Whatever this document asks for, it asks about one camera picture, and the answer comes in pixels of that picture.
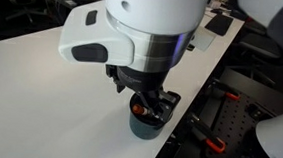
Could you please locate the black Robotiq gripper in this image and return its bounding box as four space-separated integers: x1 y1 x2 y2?
102 64 184 124

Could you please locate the dark blue cup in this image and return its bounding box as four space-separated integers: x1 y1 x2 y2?
126 91 176 142

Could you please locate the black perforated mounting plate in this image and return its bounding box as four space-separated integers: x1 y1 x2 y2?
167 64 283 158

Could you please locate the black flat pad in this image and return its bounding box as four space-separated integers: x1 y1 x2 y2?
203 12 235 37

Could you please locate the black office chair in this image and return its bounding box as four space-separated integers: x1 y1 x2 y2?
234 24 283 87

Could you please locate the orange-handled black clamp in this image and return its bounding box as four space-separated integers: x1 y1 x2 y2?
206 77 242 102
185 112 229 155

